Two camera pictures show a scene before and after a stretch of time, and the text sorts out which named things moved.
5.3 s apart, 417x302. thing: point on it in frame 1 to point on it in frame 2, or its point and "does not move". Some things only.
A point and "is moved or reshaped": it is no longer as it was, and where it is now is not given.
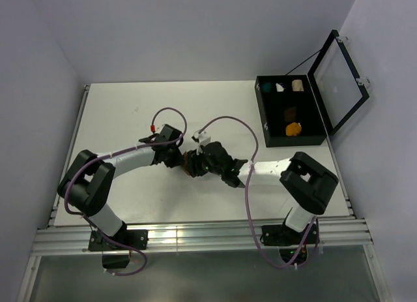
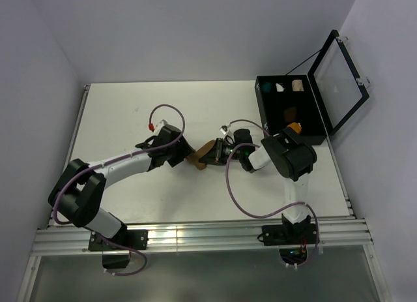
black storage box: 288,111 does not move
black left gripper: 176,161 does not move
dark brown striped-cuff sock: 290,113 does not move
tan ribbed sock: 186,163 is moved or reshaped
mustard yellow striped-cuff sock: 293,129 does not move
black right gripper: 194,164 to 215,156
